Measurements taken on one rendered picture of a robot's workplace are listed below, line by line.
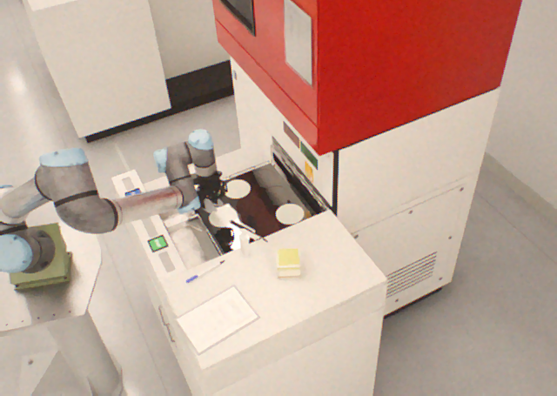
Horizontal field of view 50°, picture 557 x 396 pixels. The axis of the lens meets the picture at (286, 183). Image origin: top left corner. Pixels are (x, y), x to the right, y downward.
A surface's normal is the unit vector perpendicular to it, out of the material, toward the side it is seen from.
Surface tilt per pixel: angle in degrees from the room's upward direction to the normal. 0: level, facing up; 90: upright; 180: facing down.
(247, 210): 0
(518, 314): 0
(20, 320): 0
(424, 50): 90
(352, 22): 90
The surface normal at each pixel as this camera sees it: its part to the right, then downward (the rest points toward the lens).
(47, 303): -0.04, -0.72
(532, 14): -0.88, 0.35
